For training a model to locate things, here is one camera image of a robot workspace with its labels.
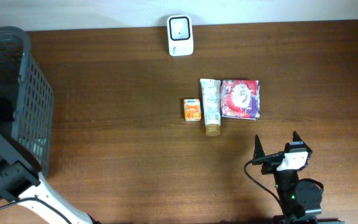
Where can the cream tube gold cap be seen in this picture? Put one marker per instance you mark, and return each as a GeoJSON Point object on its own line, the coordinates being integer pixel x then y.
{"type": "Point", "coordinates": [211, 99]}

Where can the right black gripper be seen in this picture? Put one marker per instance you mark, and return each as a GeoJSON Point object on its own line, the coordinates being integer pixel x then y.
{"type": "Point", "coordinates": [258, 150]}

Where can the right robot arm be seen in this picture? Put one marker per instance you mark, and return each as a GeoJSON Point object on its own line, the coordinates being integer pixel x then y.
{"type": "Point", "coordinates": [299, 199]}

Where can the white barcode scanner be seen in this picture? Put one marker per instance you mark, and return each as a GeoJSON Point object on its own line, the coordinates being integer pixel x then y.
{"type": "Point", "coordinates": [180, 35]}

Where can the grey plastic mesh basket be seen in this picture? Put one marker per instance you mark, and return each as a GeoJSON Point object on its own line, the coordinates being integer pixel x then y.
{"type": "Point", "coordinates": [24, 85]}

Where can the orange tissue pack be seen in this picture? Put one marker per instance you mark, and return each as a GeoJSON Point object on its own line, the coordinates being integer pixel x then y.
{"type": "Point", "coordinates": [192, 109]}

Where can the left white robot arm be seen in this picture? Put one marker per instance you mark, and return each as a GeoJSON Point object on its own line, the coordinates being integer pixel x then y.
{"type": "Point", "coordinates": [23, 183]}

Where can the red purple floral package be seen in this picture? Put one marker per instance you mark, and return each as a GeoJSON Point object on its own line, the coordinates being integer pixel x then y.
{"type": "Point", "coordinates": [240, 99]}

